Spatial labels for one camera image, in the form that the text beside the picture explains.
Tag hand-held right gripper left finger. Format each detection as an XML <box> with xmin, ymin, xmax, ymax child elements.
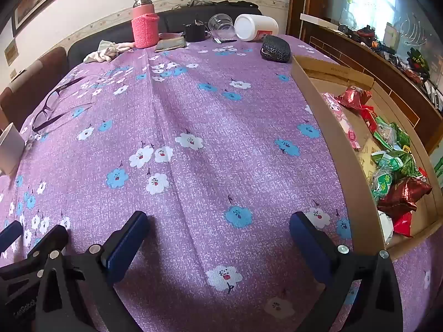
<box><xmin>35</xmin><ymin>211</ymin><xmax>151</xmax><ymax>332</ymax></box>

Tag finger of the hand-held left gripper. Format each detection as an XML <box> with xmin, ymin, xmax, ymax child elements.
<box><xmin>0</xmin><ymin>219</ymin><xmax>23</xmax><ymax>250</ymax></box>
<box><xmin>26</xmin><ymin>225</ymin><xmax>70</xmax><ymax>261</ymax></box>

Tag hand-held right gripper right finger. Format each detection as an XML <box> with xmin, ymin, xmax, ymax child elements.
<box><xmin>289</xmin><ymin>212</ymin><xmax>405</xmax><ymax>332</ymax></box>

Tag pile of snack packets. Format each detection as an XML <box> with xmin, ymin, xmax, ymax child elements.
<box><xmin>322</xmin><ymin>85</ymin><xmax>433</xmax><ymax>246</ymax></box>

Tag shallow cardboard box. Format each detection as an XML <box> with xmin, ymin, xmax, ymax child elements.
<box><xmin>290</xmin><ymin>55</ymin><xmax>437</xmax><ymax>261</ymax></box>

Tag purple floral tablecloth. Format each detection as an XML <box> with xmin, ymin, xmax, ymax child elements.
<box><xmin>0</xmin><ymin>35</ymin><xmax>443</xmax><ymax>332</ymax></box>

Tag brown chair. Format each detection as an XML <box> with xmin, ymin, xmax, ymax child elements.
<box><xmin>0</xmin><ymin>46</ymin><xmax>68</xmax><ymax>125</ymax></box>

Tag dark-framed eyeglasses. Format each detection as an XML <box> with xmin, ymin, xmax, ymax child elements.
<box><xmin>32</xmin><ymin>75</ymin><xmax>96</xmax><ymax>133</ymax></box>

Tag crumpled beige cloth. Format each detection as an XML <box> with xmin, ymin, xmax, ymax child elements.
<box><xmin>83</xmin><ymin>40</ymin><xmax>135</xmax><ymax>64</ymax></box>

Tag wooden brick-pattern partition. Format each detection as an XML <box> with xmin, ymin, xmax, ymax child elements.
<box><xmin>287</xmin><ymin>0</ymin><xmax>443</xmax><ymax>156</ymax></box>

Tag black speckled glasses case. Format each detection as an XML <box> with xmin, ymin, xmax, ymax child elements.
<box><xmin>260</xmin><ymin>35</ymin><xmax>291</xmax><ymax>63</ymax></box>

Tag olive flat wallet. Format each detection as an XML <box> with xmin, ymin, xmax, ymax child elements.
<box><xmin>154</xmin><ymin>37</ymin><xmax>187</xmax><ymax>53</ymax></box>

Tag thermos with pink knitted sleeve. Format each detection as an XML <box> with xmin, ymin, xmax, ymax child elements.
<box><xmin>131</xmin><ymin>0</ymin><xmax>160</xmax><ymax>49</ymax></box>

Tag heap of assorted clutter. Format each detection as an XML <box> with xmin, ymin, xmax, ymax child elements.
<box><xmin>337</xmin><ymin>21</ymin><xmax>443</xmax><ymax>111</ymax></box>

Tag small black cup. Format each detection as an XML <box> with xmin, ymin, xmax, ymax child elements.
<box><xmin>183</xmin><ymin>21</ymin><xmax>208</xmax><ymax>43</ymax></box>

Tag flat white carton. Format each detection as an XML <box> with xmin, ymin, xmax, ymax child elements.
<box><xmin>300</xmin><ymin>13</ymin><xmax>328</xmax><ymax>26</ymax></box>

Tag white plastic jar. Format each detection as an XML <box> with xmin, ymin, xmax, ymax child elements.
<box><xmin>234</xmin><ymin>14</ymin><xmax>279</xmax><ymax>42</ymax></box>

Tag black sofa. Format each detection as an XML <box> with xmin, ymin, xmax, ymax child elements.
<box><xmin>67</xmin><ymin>2</ymin><xmax>264</xmax><ymax>71</ymax></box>

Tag clear glass cup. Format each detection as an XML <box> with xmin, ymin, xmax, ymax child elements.
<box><xmin>208</xmin><ymin>13</ymin><xmax>238</xmax><ymax>39</ymax></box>

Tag dark garment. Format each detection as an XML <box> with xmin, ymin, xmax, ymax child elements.
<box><xmin>215</xmin><ymin>0</ymin><xmax>260</xmax><ymax>8</ymax></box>

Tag grey garment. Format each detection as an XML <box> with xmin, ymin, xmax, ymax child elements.
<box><xmin>171</xmin><ymin>0</ymin><xmax>215</xmax><ymax>9</ymax></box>

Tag etched glass panel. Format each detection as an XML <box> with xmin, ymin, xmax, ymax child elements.
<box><xmin>327</xmin><ymin>0</ymin><xmax>443</xmax><ymax>87</ymax></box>

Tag beige wall plate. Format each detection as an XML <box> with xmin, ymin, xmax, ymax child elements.
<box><xmin>4</xmin><ymin>40</ymin><xmax>19</xmax><ymax>66</ymax></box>

